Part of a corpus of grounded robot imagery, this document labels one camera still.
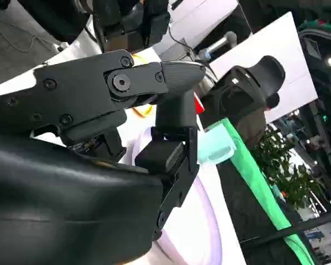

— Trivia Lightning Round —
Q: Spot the person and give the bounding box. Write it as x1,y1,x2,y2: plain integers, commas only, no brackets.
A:
265,93,281,110

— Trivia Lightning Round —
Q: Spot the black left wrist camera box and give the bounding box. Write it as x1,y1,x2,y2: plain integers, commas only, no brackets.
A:
142,0,172,48

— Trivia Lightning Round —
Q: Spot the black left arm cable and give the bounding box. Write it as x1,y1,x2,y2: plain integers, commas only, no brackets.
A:
168,25,193,55

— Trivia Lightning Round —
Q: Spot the thin white floor cable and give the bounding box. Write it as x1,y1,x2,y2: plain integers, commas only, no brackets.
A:
0,18,54,53

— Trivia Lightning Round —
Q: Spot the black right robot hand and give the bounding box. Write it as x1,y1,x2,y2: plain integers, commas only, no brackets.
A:
0,49,206,265

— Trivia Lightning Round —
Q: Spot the green leafy plant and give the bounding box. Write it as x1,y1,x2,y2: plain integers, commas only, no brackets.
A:
253,125,325,213

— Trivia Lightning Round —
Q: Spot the green cloth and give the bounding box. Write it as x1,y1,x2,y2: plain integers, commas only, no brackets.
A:
206,117,317,265

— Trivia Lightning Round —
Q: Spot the white board panel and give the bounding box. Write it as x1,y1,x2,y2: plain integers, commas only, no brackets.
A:
209,10,318,124

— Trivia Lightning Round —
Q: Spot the black metal bar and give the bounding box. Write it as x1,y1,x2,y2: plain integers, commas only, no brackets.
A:
239,211,331,249

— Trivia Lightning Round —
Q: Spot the black mesh office chair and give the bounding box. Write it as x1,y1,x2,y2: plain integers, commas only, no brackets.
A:
202,55,286,151

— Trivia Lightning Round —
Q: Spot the small red object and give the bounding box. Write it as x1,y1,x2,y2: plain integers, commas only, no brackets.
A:
195,93,205,114

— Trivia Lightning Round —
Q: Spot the pale green mug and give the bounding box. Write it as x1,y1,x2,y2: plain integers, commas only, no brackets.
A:
197,123,237,166

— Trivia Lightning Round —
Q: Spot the black rolling chair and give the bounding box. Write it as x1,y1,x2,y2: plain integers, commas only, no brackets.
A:
21,0,96,44

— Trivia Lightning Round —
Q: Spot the black drape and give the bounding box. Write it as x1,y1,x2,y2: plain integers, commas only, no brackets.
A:
217,157,304,265

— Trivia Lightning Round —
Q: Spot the white desk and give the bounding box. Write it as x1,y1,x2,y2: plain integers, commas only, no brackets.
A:
159,0,240,56

